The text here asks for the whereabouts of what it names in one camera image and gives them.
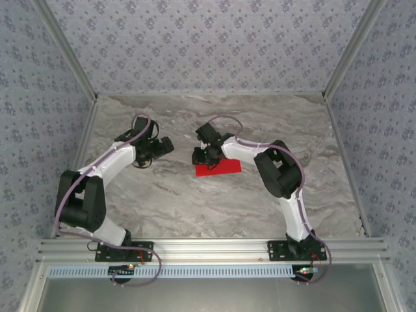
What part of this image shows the red square paper sheet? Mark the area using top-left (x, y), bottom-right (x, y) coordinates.
top-left (194, 159), bottom-right (244, 177)

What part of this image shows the black adapter board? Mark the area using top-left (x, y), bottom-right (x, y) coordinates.
top-left (108, 264), bottom-right (136, 278)

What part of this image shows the grey metal panel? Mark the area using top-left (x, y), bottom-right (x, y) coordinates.
top-left (19, 263), bottom-right (400, 312)

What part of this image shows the adapter board with green light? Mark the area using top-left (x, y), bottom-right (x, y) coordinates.
top-left (294, 265), bottom-right (321, 276)

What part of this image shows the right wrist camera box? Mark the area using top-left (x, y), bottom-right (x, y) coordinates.
top-left (195, 122), bottom-right (219, 144)

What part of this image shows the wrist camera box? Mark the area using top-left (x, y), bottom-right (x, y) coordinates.
top-left (195, 122), bottom-right (219, 144)
top-left (132, 116), bottom-right (154, 139)

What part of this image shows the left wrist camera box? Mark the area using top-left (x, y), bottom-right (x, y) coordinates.
top-left (132, 116), bottom-right (154, 139)

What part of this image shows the aluminium table side rail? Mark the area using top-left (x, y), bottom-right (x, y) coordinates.
top-left (323, 94), bottom-right (372, 238)
top-left (50, 97), bottom-right (100, 240)

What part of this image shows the aluminium mounting rail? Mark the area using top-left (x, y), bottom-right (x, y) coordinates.
top-left (35, 237), bottom-right (391, 264)

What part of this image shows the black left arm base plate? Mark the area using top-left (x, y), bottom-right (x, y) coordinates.
top-left (94, 241), bottom-right (154, 263)

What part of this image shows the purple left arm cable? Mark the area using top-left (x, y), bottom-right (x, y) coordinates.
top-left (54, 112), bottom-right (163, 288)

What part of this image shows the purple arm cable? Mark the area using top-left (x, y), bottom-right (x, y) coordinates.
top-left (54, 112), bottom-right (163, 288)
top-left (206, 115), bottom-right (333, 285)

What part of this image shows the light blue slotted cable duct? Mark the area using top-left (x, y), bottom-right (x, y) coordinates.
top-left (47, 265), bottom-right (298, 280)

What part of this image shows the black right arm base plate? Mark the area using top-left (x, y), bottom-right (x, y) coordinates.
top-left (266, 239), bottom-right (328, 262)

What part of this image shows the aluminium frame post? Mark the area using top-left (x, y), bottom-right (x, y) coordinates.
top-left (31, 0), bottom-right (100, 103)
top-left (321, 0), bottom-right (389, 98)

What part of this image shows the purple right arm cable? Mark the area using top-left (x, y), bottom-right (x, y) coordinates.
top-left (206, 115), bottom-right (333, 285)

